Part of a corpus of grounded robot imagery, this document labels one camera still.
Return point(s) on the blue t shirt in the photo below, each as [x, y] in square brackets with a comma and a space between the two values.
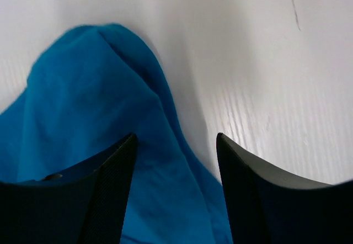
[89, 89]

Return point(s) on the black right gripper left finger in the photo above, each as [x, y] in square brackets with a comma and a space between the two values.
[85, 203]

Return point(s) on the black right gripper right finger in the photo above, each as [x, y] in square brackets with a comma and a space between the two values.
[267, 204]

